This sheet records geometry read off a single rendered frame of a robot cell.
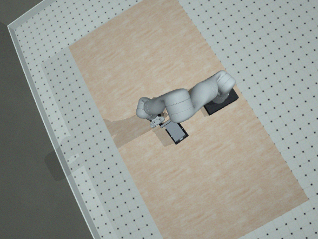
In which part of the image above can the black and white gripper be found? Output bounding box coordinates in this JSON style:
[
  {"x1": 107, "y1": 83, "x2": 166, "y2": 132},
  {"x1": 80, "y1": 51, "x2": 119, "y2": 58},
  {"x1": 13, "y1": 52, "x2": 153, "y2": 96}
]
[{"x1": 146, "y1": 114, "x2": 165, "y2": 128}]

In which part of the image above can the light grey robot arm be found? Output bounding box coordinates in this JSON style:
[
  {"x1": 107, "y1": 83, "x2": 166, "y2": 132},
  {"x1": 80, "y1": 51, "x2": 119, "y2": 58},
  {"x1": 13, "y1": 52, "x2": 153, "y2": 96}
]
[{"x1": 136, "y1": 70, "x2": 236, "y2": 123}]

